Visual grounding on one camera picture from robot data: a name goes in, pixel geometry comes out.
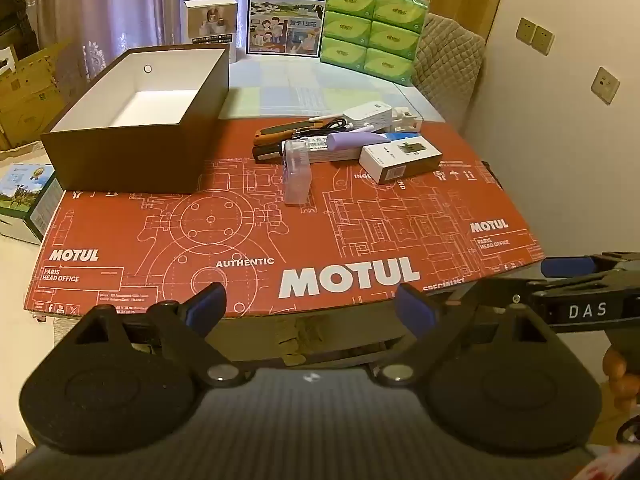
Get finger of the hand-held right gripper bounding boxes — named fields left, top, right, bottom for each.
left=542, top=252, right=640, bottom=278
left=440, top=280, right=546, bottom=307

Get clear plastic case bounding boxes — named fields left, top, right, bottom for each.
left=282, top=140, right=313, bottom=207

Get person's right hand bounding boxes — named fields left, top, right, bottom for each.
left=604, top=345, right=633, bottom=401

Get white bird print medicine box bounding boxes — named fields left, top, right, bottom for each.
left=300, top=135, right=333, bottom=163

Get small white product box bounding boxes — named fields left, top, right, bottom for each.
left=182, top=0, right=237, bottom=63

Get white router with antennas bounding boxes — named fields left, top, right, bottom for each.
left=312, top=101, right=398, bottom=133

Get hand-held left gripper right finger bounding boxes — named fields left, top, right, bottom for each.
left=374, top=283, right=553, bottom=386

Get red printed cardboard mat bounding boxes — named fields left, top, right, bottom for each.
left=22, top=115, right=546, bottom=318

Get orange grey utility knife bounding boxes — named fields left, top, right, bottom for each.
left=255, top=119, right=301, bottom=145

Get purple handheld device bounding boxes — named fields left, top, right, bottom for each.
left=327, top=129, right=383, bottom=151

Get landscape printed carton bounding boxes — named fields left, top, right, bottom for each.
left=0, top=162, right=63, bottom=246

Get brown cardboard box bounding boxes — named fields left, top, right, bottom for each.
left=40, top=45, right=231, bottom=195

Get black and yellow tool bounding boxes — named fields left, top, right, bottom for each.
left=252, top=141, right=286, bottom=165

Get black usb cable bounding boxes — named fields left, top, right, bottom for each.
left=295, top=117, right=348, bottom=136

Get blue illustrated milk carton box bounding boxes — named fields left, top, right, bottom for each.
left=246, top=0, right=331, bottom=58

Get pastel checked tablecloth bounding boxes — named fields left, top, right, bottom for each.
left=220, top=52, right=446, bottom=123

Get beige quilted chair cover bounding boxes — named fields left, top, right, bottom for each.
left=410, top=12, right=487, bottom=126

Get bundle of green tissue packets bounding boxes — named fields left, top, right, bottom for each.
left=320, top=0, right=431, bottom=86

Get white box with dark side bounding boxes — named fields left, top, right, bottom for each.
left=359, top=136, right=445, bottom=185

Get plain cardboard shipping boxes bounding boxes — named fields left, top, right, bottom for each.
left=0, top=40, right=71, bottom=151

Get pale purple curtain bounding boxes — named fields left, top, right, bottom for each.
left=25, top=0, right=341, bottom=81

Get white plastic clip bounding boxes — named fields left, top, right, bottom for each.
left=390, top=107, right=423, bottom=133

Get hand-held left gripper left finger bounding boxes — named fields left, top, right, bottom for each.
left=75, top=282, right=244, bottom=387

